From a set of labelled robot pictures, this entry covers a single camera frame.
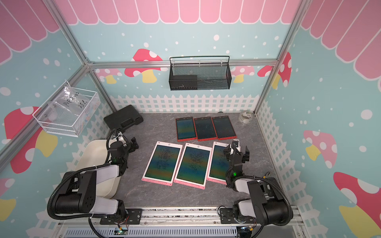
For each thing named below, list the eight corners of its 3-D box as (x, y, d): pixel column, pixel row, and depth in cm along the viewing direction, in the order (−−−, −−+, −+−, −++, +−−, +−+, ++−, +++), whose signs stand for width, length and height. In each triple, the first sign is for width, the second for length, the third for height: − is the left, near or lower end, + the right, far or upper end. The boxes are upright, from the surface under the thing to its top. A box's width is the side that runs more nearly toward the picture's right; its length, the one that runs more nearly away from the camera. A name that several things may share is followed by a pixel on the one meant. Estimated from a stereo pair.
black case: (107, 122, 117) (103, 116, 112) (130, 107, 127) (127, 102, 123) (123, 136, 108) (119, 131, 103) (146, 120, 118) (144, 114, 114)
